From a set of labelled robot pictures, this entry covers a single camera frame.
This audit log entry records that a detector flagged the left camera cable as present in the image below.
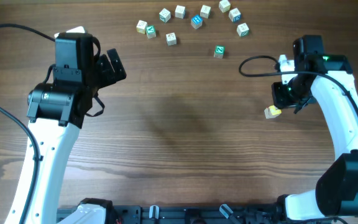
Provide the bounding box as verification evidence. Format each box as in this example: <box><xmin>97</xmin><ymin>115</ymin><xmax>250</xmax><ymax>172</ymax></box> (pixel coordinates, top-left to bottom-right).
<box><xmin>0</xmin><ymin>23</ymin><xmax>57</xmax><ymax>224</ymax></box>

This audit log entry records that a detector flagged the wooden block green side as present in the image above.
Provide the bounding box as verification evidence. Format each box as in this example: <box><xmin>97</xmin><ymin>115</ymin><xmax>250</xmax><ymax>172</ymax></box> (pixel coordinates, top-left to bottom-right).
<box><xmin>237</xmin><ymin>23</ymin><xmax>250</xmax><ymax>37</ymax></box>

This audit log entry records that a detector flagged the wooden block yellow K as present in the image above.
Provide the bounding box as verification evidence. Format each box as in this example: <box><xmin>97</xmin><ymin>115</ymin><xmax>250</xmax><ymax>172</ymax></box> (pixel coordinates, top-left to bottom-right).
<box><xmin>264</xmin><ymin>105</ymin><xmax>282</xmax><ymax>119</ymax></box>

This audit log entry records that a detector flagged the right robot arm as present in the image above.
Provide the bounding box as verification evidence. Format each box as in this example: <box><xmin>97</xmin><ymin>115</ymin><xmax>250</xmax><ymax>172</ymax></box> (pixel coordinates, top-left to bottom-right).
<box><xmin>272</xmin><ymin>35</ymin><xmax>358</xmax><ymax>221</ymax></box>

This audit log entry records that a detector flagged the camera cable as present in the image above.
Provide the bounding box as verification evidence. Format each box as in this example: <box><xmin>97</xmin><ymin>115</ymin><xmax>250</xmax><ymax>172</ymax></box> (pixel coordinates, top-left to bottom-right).
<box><xmin>238</xmin><ymin>55</ymin><xmax>358</xmax><ymax>224</ymax></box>
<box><xmin>0</xmin><ymin>23</ymin><xmax>57</xmax><ymax>224</ymax></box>

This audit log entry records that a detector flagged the wooden block yellow edge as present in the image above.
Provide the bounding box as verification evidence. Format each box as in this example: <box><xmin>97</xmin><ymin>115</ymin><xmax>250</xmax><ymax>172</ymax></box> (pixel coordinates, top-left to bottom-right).
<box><xmin>136</xmin><ymin>20</ymin><xmax>148</xmax><ymax>34</ymax></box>

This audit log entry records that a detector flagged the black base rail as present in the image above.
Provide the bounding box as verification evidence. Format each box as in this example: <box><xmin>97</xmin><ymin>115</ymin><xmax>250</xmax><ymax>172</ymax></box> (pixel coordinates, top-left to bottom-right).
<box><xmin>56</xmin><ymin>203</ymin><xmax>279</xmax><ymax>224</ymax></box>

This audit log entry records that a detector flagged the wooden block yellow side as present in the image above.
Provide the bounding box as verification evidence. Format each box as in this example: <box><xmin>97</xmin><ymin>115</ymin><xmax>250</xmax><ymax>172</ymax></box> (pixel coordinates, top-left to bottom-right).
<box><xmin>219</xmin><ymin>0</ymin><xmax>231</xmax><ymax>13</ymax></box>

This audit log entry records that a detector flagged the wooden block blue H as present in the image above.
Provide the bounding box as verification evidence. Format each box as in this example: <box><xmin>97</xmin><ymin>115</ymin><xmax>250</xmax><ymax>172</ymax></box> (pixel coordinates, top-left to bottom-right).
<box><xmin>191</xmin><ymin>15</ymin><xmax>203</xmax><ymax>29</ymax></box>

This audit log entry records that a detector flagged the wooden block green V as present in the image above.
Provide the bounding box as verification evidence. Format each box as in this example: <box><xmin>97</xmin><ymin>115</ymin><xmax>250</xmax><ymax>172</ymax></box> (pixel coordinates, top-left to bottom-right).
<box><xmin>145</xmin><ymin>25</ymin><xmax>157</xmax><ymax>39</ymax></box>

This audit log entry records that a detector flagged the right camera cable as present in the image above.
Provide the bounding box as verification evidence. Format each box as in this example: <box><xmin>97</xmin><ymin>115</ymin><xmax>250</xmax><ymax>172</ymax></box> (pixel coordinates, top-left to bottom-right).
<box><xmin>238</xmin><ymin>55</ymin><xmax>358</xmax><ymax>224</ymax></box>

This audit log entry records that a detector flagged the wooden block teal side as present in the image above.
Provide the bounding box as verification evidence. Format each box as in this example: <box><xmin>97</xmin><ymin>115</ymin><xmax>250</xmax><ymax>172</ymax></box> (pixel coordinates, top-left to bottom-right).
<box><xmin>159</xmin><ymin>8</ymin><xmax>171</xmax><ymax>23</ymax></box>

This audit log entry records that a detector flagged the wooden block green Z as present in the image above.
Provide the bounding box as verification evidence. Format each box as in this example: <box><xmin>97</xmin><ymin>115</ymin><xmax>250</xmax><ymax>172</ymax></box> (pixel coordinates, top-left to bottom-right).
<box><xmin>214</xmin><ymin>45</ymin><xmax>225</xmax><ymax>58</ymax></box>

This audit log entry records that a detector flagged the wooden block blue side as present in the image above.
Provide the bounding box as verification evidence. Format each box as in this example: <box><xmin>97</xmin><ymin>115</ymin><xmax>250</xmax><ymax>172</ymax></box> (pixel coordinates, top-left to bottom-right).
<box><xmin>229</xmin><ymin>8</ymin><xmax>241</xmax><ymax>22</ymax></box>

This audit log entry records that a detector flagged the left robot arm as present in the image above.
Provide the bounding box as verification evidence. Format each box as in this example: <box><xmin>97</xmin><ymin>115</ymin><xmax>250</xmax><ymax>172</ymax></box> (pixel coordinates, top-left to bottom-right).
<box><xmin>6</xmin><ymin>32</ymin><xmax>126</xmax><ymax>223</ymax></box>

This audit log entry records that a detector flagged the wooden block drawing top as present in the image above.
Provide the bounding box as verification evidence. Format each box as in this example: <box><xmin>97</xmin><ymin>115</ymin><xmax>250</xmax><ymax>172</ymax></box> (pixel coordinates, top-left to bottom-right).
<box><xmin>166</xmin><ymin>32</ymin><xmax>177</xmax><ymax>46</ymax></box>

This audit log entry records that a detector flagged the plain wooden picture block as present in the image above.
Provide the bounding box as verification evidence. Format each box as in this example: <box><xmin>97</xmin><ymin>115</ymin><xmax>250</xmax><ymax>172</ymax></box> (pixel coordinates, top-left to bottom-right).
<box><xmin>200</xmin><ymin>5</ymin><xmax>211</xmax><ymax>19</ymax></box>

